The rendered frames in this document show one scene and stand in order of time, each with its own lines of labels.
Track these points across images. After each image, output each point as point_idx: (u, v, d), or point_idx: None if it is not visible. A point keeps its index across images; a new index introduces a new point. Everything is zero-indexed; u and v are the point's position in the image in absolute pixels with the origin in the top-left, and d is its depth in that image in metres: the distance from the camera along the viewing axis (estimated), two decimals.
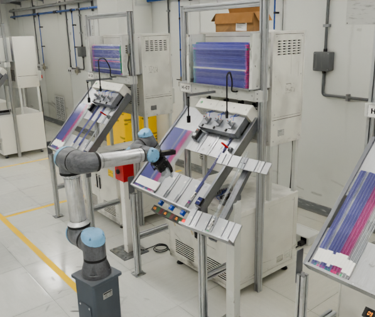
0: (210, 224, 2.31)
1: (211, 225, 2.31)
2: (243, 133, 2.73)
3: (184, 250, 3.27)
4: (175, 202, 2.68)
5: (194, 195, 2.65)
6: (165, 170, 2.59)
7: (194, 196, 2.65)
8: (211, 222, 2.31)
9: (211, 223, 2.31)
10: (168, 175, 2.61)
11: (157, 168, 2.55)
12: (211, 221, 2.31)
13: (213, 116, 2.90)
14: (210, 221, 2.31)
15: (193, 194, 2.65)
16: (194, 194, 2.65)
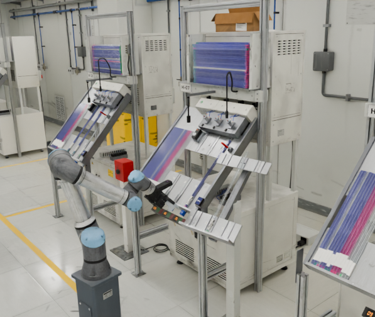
0: (210, 224, 2.31)
1: (211, 225, 2.31)
2: (243, 133, 2.73)
3: (184, 250, 3.27)
4: (175, 202, 2.68)
5: (191, 199, 2.64)
6: (166, 204, 2.48)
7: (191, 200, 2.64)
8: (211, 222, 2.31)
9: (211, 223, 2.31)
10: (171, 209, 2.49)
11: (156, 205, 2.46)
12: (211, 221, 2.31)
13: (213, 116, 2.90)
14: (210, 221, 2.31)
15: (190, 198, 2.64)
16: (191, 198, 2.64)
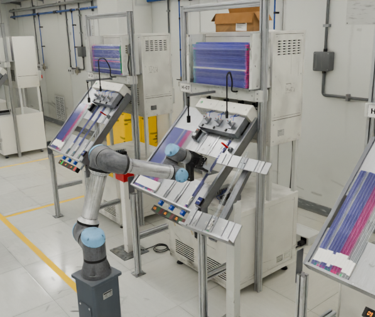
0: (210, 224, 2.31)
1: (211, 225, 2.31)
2: (243, 133, 2.73)
3: (184, 250, 3.27)
4: (175, 202, 2.68)
5: (191, 199, 2.64)
6: None
7: (191, 200, 2.64)
8: (211, 222, 2.31)
9: (211, 223, 2.31)
10: (204, 165, 2.69)
11: None
12: (211, 221, 2.31)
13: (213, 116, 2.90)
14: (210, 221, 2.31)
15: (190, 198, 2.64)
16: (191, 198, 2.64)
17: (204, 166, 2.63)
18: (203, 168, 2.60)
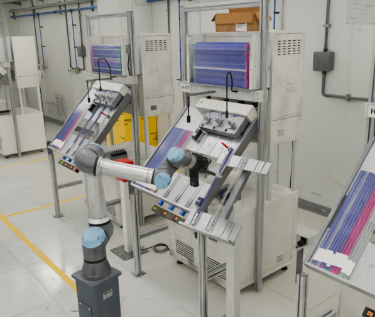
0: (210, 224, 2.31)
1: (211, 225, 2.31)
2: (243, 133, 2.73)
3: (184, 250, 3.27)
4: (175, 202, 2.68)
5: (196, 217, 2.38)
6: None
7: (196, 218, 2.38)
8: (211, 222, 2.31)
9: (211, 223, 2.31)
10: None
11: None
12: (211, 221, 2.31)
13: (213, 116, 2.90)
14: (210, 221, 2.31)
15: (195, 216, 2.39)
16: (196, 216, 2.38)
17: (210, 170, 2.34)
18: (207, 170, 2.31)
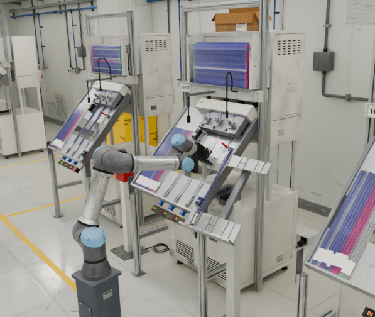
0: (190, 199, 2.64)
1: (190, 200, 2.63)
2: (243, 133, 2.73)
3: (184, 250, 3.27)
4: (175, 202, 2.68)
5: (196, 217, 2.38)
6: None
7: (196, 218, 2.38)
8: (190, 198, 2.64)
9: (190, 199, 2.64)
10: None
11: None
12: (191, 197, 2.64)
13: (213, 116, 2.90)
14: (190, 197, 2.64)
15: (195, 216, 2.39)
16: (196, 216, 2.38)
17: (208, 160, 2.64)
18: (208, 160, 2.61)
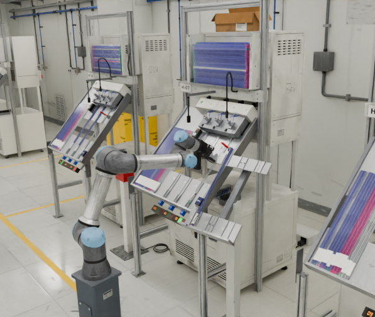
0: (192, 196, 2.64)
1: (193, 197, 2.64)
2: (243, 133, 2.73)
3: (184, 250, 3.27)
4: (175, 202, 2.68)
5: (196, 217, 2.38)
6: None
7: (196, 218, 2.38)
8: (193, 195, 2.65)
9: (193, 195, 2.64)
10: None
11: None
12: (194, 194, 2.65)
13: (213, 116, 2.90)
14: (193, 194, 2.65)
15: (195, 216, 2.39)
16: (196, 216, 2.38)
17: (211, 156, 2.65)
18: (210, 157, 2.62)
